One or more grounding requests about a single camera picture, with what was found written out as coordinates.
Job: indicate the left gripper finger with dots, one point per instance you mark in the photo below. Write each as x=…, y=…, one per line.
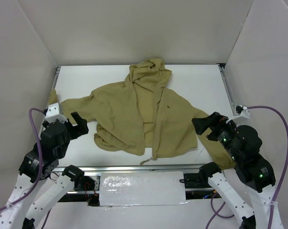
x=76, y=119
x=81, y=128

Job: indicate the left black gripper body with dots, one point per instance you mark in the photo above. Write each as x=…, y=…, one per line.
x=69, y=127

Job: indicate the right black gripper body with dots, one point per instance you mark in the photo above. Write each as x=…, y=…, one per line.
x=214, y=127

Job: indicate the tan hooded zip jacket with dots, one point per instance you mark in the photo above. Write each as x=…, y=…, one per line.
x=141, y=112

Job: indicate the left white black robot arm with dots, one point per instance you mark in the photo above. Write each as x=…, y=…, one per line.
x=23, y=210

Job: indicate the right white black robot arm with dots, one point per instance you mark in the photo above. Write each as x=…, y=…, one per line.
x=242, y=143

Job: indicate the white foil covered panel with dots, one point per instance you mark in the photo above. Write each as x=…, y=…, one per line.
x=142, y=189

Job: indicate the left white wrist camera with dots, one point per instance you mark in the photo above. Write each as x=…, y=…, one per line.
x=54, y=113

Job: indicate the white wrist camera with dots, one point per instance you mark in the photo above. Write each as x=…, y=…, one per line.
x=242, y=113
x=54, y=113

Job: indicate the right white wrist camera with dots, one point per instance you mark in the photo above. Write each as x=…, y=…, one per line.
x=242, y=113

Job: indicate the right aluminium side rail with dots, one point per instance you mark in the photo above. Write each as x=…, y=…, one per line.
x=227, y=87

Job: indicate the aluminium side rail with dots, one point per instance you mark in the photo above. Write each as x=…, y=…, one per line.
x=227, y=87
x=56, y=77

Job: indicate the front aluminium rail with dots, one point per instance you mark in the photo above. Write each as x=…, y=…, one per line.
x=158, y=168

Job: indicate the left aluminium side rail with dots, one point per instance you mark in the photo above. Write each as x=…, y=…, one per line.
x=56, y=77

